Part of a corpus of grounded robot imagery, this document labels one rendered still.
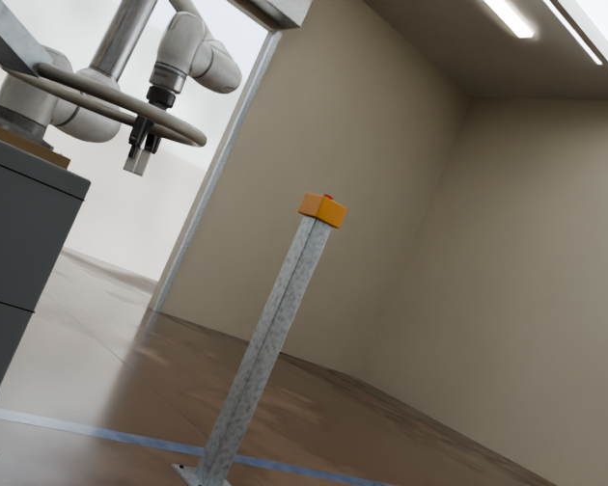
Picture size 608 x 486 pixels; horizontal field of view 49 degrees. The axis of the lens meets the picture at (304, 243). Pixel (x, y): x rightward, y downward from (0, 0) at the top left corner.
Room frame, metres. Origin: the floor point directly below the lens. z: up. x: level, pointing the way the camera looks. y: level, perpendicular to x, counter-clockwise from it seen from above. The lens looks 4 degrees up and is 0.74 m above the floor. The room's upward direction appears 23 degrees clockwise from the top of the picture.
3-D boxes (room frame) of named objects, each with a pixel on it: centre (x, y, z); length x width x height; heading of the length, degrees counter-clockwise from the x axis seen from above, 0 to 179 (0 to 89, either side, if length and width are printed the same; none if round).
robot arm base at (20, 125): (1.89, 0.91, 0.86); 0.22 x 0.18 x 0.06; 139
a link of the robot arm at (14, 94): (1.91, 0.89, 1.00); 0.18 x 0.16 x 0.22; 151
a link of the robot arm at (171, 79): (1.73, 0.50, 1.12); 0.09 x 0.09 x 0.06
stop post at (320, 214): (2.36, -0.02, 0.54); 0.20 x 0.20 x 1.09; 36
